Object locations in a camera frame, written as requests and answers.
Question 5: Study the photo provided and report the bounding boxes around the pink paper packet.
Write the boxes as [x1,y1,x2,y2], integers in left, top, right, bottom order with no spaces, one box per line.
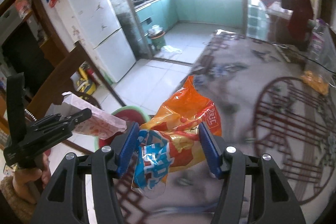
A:
[58,92,127,140]

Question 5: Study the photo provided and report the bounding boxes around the orange snack bag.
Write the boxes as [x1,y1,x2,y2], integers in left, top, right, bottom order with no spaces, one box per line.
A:
[131,75,222,198]

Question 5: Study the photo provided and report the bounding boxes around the red green-rimmed trash bin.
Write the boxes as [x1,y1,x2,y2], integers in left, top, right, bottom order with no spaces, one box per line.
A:
[94,106,151,150]

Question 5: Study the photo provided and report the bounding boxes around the green kitchen trash bin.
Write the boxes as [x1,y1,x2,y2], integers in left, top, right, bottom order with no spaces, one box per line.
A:
[148,24,166,51]

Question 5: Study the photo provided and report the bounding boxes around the teal kitchen cabinets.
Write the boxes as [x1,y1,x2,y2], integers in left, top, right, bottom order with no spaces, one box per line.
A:
[135,0,246,30]

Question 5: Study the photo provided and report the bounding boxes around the left hand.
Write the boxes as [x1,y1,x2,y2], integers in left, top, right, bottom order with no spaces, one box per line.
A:
[13,153,51,204]

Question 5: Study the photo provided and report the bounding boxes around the dark carved wooden chair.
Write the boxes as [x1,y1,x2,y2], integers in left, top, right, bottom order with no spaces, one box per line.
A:
[27,42,125,155]

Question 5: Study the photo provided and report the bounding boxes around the yellow toy on floor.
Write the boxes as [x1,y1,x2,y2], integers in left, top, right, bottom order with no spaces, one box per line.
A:
[76,62,97,96]

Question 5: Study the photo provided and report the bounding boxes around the floral patterned tablecloth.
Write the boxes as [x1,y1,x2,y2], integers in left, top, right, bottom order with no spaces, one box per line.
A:
[117,32,335,223]

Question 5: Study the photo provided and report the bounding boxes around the bag of orange snacks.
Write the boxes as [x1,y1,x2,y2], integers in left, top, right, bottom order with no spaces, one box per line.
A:
[301,71,329,96]

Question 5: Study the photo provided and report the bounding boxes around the white refrigerator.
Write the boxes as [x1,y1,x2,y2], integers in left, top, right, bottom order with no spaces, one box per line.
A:
[55,0,136,83]

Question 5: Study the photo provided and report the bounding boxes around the purple label water bottle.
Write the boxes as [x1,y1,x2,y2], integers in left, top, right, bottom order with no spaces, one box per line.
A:
[307,19,327,63]

